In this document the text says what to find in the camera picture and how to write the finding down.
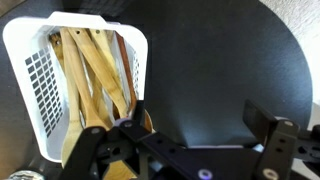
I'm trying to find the large light wooden spoon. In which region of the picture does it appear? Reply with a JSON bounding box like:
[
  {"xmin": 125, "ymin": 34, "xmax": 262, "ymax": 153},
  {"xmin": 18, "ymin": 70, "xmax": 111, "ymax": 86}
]
[{"xmin": 68, "ymin": 27, "xmax": 129, "ymax": 118}]

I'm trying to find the dark brown wooden spoon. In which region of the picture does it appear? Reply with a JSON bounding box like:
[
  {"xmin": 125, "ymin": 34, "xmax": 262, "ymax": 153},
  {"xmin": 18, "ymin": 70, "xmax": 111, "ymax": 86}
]
[{"xmin": 114, "ymin": 31, "xmax": 154, "ymax": 133}]

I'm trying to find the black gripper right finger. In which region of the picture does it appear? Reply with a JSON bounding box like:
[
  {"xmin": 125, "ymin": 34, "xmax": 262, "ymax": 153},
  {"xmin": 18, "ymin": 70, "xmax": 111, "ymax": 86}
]
[{"xmin": 242, "ymin": 99, "xmax": 320, "ymax": 180}]

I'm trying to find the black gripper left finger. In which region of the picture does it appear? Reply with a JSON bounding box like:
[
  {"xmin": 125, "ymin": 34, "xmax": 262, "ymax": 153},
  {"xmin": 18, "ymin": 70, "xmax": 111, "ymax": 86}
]
[{"xmin": 59, "ymin": 99, "xmax": 214, "ymax": 180}]

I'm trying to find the round black table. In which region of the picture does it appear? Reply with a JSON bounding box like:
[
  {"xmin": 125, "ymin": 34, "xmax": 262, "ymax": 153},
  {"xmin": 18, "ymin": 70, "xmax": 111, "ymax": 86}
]
[{"xmin": 0, "ymin": 0, "xmax": 314, "ymax": 180}]

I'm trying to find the pale wooden spatula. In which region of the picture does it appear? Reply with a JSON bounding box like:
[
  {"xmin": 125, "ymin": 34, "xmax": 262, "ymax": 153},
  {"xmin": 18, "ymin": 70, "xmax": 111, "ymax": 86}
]
[{"xmin": 49, "ymin": 33, "xmax": 85, "ymax": 168}]

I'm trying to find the silver metal holder cup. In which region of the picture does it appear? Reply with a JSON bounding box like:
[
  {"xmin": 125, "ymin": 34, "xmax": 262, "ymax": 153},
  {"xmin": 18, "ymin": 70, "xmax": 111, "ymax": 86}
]
[{"xmin": 6, "ymin": 169, "xmax": 44, "ymax": 180}]

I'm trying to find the white plastic basket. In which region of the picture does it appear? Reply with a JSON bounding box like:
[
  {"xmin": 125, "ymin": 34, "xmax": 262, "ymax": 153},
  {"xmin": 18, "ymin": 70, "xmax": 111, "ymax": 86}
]
[{"xmin": 2, "ymin": 10, "xmax": 149, "ymax": 164}]

